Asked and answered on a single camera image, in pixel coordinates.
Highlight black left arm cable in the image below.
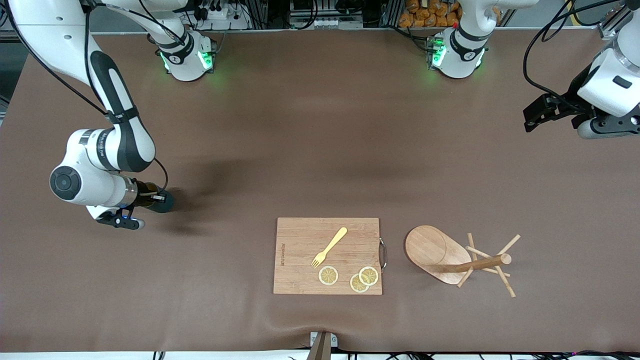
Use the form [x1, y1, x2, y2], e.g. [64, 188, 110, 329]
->
[522, 0, 628, 111]

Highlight teal mug yellow inside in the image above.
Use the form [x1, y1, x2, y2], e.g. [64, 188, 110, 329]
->
[148, 190, 175, 214]

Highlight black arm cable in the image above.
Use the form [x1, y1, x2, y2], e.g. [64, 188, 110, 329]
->
[522, 0, 628, 111]
[5, 0, 169, 196]

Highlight metal table edge bracket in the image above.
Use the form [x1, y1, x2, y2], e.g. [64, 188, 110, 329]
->
[309, 331, 339, 360]

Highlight white power strip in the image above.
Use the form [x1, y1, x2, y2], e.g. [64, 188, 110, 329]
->
[192, 4, 251, 31]

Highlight aluminium frame profile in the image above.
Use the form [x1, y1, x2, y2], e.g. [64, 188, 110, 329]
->
[597, 10, 640, 41]

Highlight bamboo cutting board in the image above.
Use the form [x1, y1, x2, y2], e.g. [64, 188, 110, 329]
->
[273, 217, 383, 296]

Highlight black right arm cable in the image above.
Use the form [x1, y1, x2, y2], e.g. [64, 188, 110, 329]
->
[5, 0, 169, 196]

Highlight wooden mug tree rack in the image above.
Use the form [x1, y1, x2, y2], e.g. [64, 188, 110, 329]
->
[405, 225, 521, 298]

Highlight yellow plastic fork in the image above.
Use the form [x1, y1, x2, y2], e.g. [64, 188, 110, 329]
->
[311, 227, 348, 269]

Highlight orange snack packs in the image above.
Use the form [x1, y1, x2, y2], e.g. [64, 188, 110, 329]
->
[399, 0, 463, 28]

